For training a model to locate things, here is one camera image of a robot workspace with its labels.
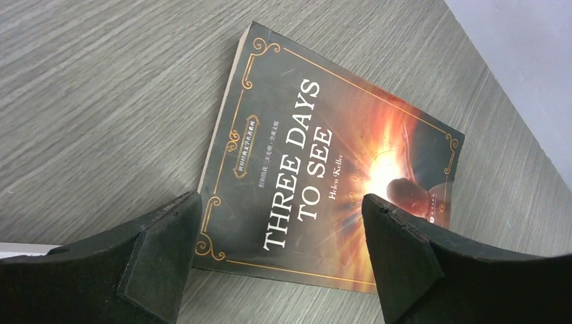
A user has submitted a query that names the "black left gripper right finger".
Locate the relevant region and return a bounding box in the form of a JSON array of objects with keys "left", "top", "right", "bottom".
[{"left": 362, "top": 194, "right": 571, "bottom": 323}]

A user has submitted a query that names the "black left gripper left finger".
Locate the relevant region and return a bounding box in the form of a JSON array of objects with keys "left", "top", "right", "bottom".
[{"left": 1, "top": 191, "right": 202, "bottom": 323}]

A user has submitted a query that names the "Three Days to See book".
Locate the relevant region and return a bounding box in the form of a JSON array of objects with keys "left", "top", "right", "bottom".
[{"left": 194, "top": 22, "right": 465, "bottom": 293}]

